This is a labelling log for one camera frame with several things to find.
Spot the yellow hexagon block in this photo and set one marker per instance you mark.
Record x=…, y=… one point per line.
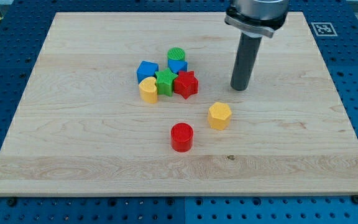
x=219, y=116

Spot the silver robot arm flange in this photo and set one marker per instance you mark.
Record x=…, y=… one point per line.
x=257, y=18

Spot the red cylinder block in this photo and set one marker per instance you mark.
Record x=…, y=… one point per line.
x=182, y=137

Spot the red star block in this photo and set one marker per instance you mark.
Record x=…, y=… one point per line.
x=186, y=84

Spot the green star block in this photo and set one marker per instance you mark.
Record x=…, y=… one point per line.
x=165, y=82

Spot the yellow heart block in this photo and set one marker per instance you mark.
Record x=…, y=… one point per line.
x=148, y=90

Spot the blue triangle block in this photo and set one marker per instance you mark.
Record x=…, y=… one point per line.
x=177, y=65

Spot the blue cube block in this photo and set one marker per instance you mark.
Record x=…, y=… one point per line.
x=146, y=69

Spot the green cylinder block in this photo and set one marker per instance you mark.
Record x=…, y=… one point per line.
x=176, y=53

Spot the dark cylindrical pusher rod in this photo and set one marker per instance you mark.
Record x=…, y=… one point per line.
x=244, y=63

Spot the white fiducial marker tag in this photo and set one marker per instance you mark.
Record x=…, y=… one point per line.
x=324, y=29

